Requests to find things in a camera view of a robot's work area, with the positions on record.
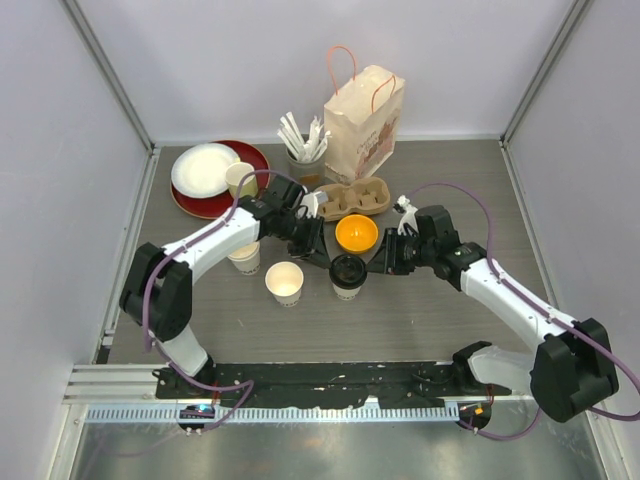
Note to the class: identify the white paper plate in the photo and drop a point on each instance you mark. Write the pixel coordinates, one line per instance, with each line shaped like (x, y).
(200, 171)

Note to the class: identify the green cup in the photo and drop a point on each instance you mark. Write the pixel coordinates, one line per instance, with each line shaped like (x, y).
(241, 180)

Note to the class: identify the white paper cup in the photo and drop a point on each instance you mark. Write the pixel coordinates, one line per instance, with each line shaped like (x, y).
(284, 280)
(346, 292)

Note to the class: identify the grey straw holder cup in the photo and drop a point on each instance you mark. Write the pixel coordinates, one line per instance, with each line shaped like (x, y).
(311, 175)

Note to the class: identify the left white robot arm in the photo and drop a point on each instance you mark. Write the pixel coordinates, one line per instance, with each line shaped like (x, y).
(158, 290)

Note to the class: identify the aluminium front rail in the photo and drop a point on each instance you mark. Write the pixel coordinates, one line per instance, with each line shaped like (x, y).
(369, 412)

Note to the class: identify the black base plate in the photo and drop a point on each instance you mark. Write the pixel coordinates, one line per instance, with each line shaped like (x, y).
(343, 385)

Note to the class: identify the paper takeout bag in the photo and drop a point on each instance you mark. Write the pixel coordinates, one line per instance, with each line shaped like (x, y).
(362, 117)

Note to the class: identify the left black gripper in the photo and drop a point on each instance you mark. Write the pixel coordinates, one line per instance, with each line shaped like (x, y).
(314, 247)

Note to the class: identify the cardboard cup carrier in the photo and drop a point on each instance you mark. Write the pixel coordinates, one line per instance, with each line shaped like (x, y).
(367, 196)

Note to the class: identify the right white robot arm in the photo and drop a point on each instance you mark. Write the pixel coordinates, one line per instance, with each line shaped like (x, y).
(568, 369)

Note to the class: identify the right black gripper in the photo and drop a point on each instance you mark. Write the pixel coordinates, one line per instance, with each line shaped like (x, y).
(388, 260)

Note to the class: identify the orange bowl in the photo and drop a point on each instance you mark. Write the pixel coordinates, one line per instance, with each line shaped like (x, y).
(356, 233)

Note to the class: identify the stack of white paper cups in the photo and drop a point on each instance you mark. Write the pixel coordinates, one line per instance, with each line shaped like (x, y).
(247, 259)

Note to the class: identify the wrapped white straws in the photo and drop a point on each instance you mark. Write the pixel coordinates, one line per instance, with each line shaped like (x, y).
(304, 149)

